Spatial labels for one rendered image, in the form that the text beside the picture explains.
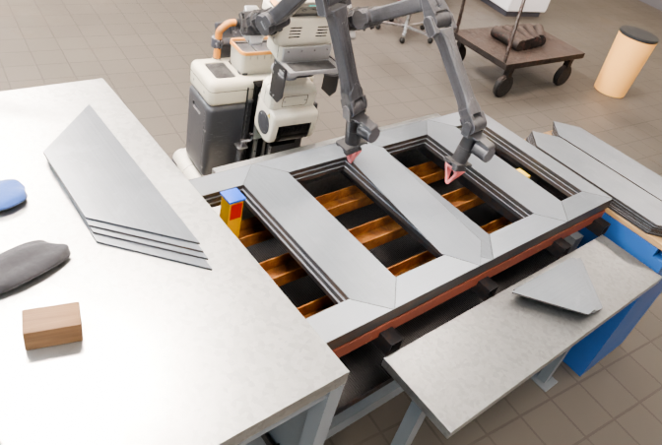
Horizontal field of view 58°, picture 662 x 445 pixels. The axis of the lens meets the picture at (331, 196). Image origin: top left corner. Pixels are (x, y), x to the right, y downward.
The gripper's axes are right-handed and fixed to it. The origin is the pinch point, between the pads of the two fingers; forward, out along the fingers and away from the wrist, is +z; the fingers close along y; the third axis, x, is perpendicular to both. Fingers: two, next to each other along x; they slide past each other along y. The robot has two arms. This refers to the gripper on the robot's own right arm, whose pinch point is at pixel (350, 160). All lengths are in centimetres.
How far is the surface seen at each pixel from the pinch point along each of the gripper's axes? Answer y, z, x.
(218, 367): -88, -34, -69
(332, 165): -6.5, 1.0, 2.0
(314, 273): -44, -4, -40
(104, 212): -91, -37, -19
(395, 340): -34, 3, -67
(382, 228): 1.5, 18.8, -20.9
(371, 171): 3.5, 0.7, -8.6
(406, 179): 12.9, 2.3, -17.4
